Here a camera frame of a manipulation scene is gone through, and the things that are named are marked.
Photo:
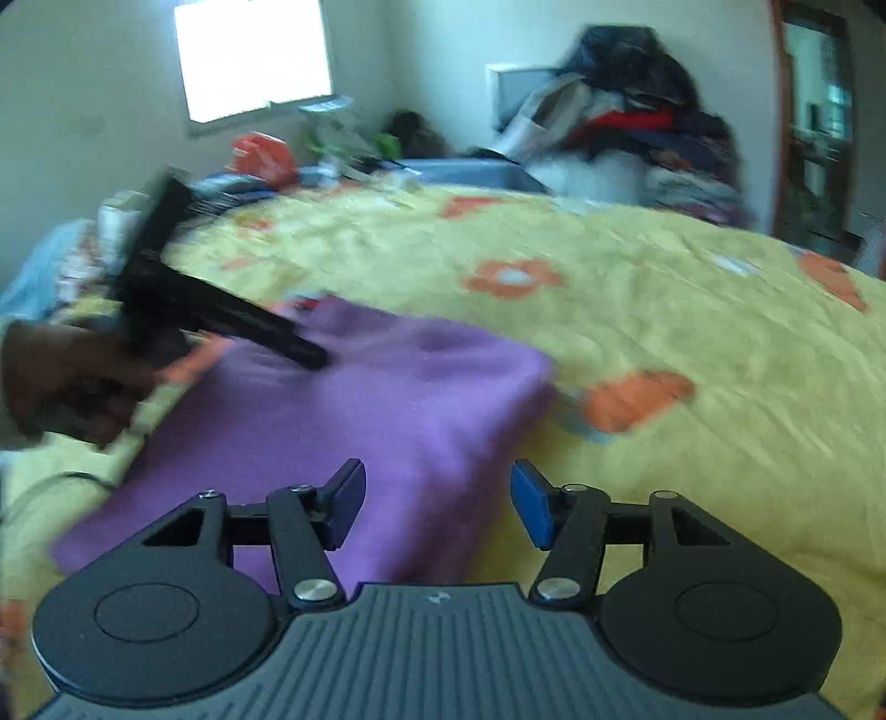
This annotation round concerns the grey-blue plastic tub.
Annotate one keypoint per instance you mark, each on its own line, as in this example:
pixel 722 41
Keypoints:
pixel 471 173

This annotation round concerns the person's left hand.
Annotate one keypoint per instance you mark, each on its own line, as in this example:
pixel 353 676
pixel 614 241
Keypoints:
pixel 69 381

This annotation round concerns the light blue cloth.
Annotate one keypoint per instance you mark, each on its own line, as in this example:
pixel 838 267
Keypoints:
pixel 38 266

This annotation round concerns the bright window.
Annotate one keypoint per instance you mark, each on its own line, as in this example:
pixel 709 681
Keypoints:
pixel 253 59

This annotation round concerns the purple shirt with red trim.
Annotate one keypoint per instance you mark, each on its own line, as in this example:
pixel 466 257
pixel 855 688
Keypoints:
pixel 387 415

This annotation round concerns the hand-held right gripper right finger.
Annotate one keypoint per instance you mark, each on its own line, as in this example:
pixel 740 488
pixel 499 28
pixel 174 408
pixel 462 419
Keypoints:
pixel 533 507

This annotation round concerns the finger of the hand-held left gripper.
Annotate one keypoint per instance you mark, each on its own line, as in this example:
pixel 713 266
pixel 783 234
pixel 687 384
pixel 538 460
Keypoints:
pixel 256 325

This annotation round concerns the yellow floral bed sheet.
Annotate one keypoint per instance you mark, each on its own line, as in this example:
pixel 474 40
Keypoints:
pixel 692 346

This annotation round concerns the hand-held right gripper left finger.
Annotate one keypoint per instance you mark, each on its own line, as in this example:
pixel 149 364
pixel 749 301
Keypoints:
pixel 346 504

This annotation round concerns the orange plastic bag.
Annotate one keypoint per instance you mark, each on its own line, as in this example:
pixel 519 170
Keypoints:
pixel 261 158

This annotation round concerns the black bag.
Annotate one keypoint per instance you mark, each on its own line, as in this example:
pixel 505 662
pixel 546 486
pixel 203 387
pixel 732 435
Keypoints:
pixel 415 131

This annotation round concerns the white board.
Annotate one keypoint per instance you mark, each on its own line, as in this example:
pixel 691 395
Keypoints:
pixel 516 90

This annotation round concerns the pile of dark clothes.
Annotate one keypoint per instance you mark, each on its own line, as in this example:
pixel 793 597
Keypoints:
pixel 637 131

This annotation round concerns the white bottle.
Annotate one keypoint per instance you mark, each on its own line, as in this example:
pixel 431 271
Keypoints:
pixel 123 218

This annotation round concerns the green object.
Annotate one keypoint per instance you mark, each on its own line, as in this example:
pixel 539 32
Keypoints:
pixel 387 144

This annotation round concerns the wooden glass-door cabinet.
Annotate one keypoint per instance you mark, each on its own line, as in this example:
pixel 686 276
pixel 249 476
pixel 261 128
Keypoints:
pixel 817 131

